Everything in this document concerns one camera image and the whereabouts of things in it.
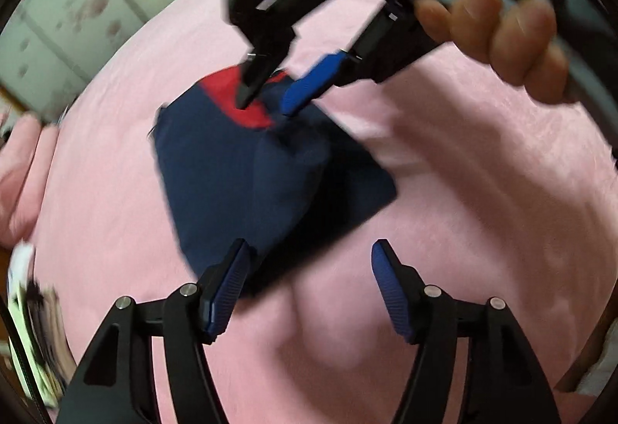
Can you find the navy and red jacket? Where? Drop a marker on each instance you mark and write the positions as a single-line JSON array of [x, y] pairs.
[[217, 173]]

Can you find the white cloth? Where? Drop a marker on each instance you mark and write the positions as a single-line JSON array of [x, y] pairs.
[[21, 264]]

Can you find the stack of folded clothes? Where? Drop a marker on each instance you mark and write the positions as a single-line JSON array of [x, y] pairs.
[[43, 332]]

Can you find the person's right hand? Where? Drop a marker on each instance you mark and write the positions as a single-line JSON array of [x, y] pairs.
[[521, 42]]

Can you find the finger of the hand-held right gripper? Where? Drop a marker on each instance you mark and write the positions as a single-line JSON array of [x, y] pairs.
[[253, 76], [309, 83]]

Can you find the pink blanket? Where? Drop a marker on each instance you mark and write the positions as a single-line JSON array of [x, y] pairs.
[[434, 211]]

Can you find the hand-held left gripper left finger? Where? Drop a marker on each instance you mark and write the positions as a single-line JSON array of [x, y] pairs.
[[227, 293]]

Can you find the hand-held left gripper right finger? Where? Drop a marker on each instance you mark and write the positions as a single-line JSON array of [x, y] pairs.
[[393, 288]]

